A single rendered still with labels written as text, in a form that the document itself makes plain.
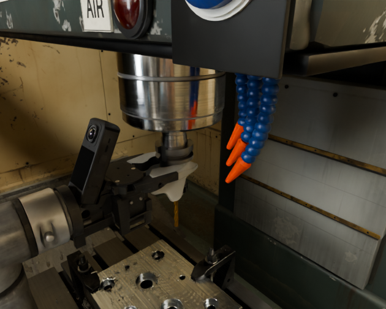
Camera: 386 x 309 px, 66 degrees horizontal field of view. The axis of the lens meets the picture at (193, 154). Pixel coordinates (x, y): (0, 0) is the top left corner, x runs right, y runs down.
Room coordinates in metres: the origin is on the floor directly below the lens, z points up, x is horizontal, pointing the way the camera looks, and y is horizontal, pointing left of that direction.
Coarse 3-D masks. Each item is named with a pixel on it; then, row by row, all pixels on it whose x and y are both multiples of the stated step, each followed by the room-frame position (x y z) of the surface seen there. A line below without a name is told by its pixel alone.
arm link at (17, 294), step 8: (24, 272) 0.28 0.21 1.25; (16, 280) 0.26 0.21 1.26; (24, 280) 0.27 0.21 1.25; (8, 288) 0.25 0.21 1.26; (16, 288) 0.26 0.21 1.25; (24, 288) 0.27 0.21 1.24; (0, 296) 0.24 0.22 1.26; (8, 296) 0.25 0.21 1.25; (16, 296) 0.25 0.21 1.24; (24, 296) 0.26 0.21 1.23; (32, 296) 0.28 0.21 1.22; (0, 304) 0.24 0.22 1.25; (8, 304) 0.24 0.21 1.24; (16, 304) 0.24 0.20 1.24; (24, 304) 0.25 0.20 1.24; (32, 304) 0.26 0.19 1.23
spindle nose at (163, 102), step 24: (120, 72) 0.41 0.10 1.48; (144, 72) 0.38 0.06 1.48; (168, 72) 0.37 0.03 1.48; (192, 72) 0.38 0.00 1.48; (216, 72) 0.40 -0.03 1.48; (120, 96) 0.42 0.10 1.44; (144, 96) 0.38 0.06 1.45; (168, 96) 0.37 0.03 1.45; (192, 96) 0.38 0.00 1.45; (216, 96) 0.40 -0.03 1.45; (144, 120) 0.38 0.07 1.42; (168, 120) 0.38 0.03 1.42; (192, 120) 0.38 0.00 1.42; (216, 120) 0.41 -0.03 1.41
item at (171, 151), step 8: (160, 144) 0.45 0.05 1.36; (192, 144) 0.45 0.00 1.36; (160, 152) 0.44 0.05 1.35; (168, 152) 0.42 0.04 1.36; (176, 152) 0.42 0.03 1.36; (184, 152) 0.43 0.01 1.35; (192, 152) 0.46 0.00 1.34; (160, 160) 0.44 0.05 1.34; (168, 160) 0.42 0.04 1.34; (176, 160) 0.42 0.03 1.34; (184, 160) 0.43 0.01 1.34
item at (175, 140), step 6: (162, 132) 0.44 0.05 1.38; (168, 132) 0.44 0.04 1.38; (174, 132) 0.43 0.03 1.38; (180, 132) 0.44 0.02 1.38; (162, 138) 0.44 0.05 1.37; (168, 138) 0.43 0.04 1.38; (174, 138) 0.43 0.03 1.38; (180, 138) 0.44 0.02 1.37; (186, 138) 0.45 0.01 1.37; (162, 144) 0.44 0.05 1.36; (168, 144) 0.43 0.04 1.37; (174, 144) 0.43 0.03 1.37; (180, 144) 0.43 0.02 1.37; (186, 144) 0.44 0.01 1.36
